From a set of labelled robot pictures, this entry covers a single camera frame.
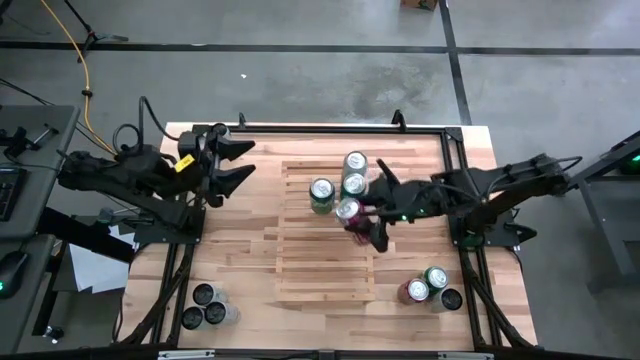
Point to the white raspberry lime can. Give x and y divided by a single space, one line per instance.
355 162

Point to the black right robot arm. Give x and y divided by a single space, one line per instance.
500 185

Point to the brown cardboard box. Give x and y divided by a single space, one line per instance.
420 4

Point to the black aluminium table frame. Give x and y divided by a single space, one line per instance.
325 129

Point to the green Sprite can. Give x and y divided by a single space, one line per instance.
435 277
354 185
322 195

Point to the black tripod stand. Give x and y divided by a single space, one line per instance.
92 36

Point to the grey side table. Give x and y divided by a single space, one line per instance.
50 130

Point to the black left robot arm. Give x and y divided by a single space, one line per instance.
140 170

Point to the red Coca-Cola can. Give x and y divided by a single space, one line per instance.
414 291

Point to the black table clamp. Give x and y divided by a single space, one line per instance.
242 121
399 121

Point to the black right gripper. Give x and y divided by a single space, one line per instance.
405 200

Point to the white paper sheet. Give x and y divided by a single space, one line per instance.
95 272

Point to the yellow tag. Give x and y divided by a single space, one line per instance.
184 163

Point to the black support bar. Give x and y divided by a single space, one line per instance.
85 235

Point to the wooden slatted shelf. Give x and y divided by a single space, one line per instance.
325 270

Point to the red soda can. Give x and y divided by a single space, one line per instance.
350 212

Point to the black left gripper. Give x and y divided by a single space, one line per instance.
207 165

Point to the grey desk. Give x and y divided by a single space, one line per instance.
17 330

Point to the black computer mouse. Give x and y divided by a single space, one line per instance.
12 272

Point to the black keyboard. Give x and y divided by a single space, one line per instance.
10 192

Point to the grey metal cart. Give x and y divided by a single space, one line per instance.
615 220

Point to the silver metal bracket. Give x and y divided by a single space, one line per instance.
185 354
465 356

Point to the black clamp mount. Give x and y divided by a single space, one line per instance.
17 141

